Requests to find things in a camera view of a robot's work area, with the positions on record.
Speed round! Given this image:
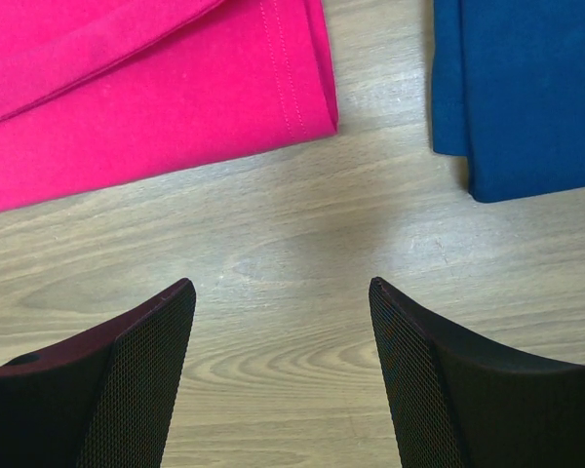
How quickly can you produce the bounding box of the pink t shirt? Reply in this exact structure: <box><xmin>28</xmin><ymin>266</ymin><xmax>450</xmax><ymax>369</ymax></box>
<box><xmin>0</xmin><ymin>1</ymin><xmax>338</xmax><ymax>212</ymax></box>

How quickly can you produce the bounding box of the folded blue t shirt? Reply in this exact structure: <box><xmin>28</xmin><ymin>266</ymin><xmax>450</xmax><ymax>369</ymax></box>
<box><xmin>431</xmin><ymin>0</ymin><xmax>585</xmax><ymax>203</ymax></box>

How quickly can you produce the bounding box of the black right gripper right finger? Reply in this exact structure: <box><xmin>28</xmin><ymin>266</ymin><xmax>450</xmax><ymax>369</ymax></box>
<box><xmin>369</xmin><ymin>277</ymin><xmax>585</xmax><ymax>467</ymax></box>

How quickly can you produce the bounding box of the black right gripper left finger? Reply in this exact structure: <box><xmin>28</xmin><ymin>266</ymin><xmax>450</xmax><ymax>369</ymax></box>
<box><xmin>0</xmin><ymin>278</ymin><xmax>196</xmax><ymax>467</ymax></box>

